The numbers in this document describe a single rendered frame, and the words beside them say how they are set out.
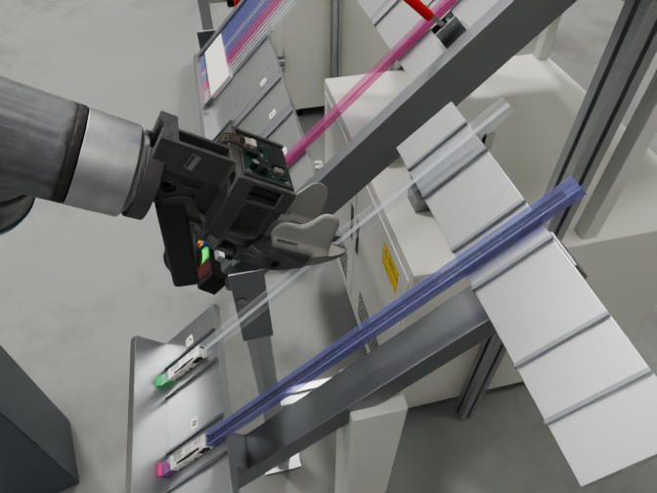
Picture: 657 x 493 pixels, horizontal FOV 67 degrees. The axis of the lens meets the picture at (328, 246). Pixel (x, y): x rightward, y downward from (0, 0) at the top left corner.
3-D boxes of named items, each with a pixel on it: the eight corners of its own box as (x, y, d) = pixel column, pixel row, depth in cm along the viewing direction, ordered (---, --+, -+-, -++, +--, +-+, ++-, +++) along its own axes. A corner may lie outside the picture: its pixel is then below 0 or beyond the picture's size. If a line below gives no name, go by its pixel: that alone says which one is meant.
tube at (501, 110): (166, 388, 63) (158, 386, 62) (166, 379, 63) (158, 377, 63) (514, 112, 43) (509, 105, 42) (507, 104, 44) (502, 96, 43)
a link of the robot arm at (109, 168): (57, 224, 37) (69, 157, 42) (121, 239, 39) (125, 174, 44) (83, 146, 33) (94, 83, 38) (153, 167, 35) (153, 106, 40)
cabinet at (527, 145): (383, 424, 133) (412, 276, 88) (325, 238, 179) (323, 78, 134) (599, 373, 143) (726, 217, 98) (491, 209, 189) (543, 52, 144)
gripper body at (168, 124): (305, 200, 41) (156, 153, 34) (257, 267, 45) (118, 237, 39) (288, 145, 46) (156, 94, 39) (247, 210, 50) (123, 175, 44)
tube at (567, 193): (168, 477, 55) (159, 476, 55) (168, 465, 56) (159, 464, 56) (587, 195, 36) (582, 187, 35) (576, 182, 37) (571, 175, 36)
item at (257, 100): (243, 265, 78) (227, 258, 76) (211, 65, 122) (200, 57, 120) (328, 189, 71) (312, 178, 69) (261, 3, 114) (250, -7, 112)
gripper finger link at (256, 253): (313, 268, 45) (222, 243, 41) (304, 279, 46) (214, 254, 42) (305, 233, 49) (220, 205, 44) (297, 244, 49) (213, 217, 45)
